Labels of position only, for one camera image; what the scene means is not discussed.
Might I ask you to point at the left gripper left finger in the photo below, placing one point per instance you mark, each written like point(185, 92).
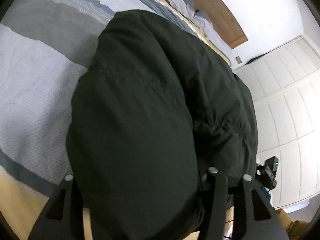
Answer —
point(62, 216)

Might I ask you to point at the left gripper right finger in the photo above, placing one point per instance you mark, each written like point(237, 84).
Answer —
point(254, 217)

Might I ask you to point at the black puffer jacket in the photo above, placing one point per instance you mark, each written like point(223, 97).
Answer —
point(154, 111)

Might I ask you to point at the white wardrobe doors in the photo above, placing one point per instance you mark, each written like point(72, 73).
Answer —
point(285, 89)

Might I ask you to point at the grey pillow left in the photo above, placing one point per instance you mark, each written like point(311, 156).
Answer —
point(207, 28)

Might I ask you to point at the wooden headboard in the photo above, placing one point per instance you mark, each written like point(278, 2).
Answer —
point(223, 21)

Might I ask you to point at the striped duvet cover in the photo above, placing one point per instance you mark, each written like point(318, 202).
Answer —
point(46, 45)

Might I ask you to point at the wall switch plate left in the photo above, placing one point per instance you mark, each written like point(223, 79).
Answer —
point(238, 59)

